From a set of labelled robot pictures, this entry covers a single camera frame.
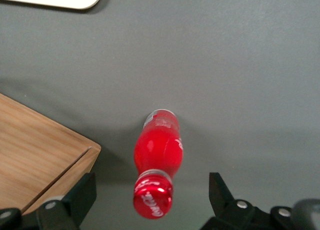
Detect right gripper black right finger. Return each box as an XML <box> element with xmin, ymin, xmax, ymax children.
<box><xmin>201</xmin><ymin>172</ymin><xmax>256</xmax><ymax>230</ymax></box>

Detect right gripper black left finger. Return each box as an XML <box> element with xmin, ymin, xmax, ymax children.
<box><xmin>36</xmin><ymin>172</ymin><xmax>98</xmax><ymax>230</ymax></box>

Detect red coke bottle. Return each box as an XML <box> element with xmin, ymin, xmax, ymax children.
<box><xmin>132</xmin><ymin>109</ymin><xmax>185</xmax><ymax>220</ymax></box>

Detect wooden drawer cabinet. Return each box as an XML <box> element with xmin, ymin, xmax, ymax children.
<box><xmin>0</xmin><ymin>92</ymin><xmax>102</xmax><ymax>216</ymax></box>

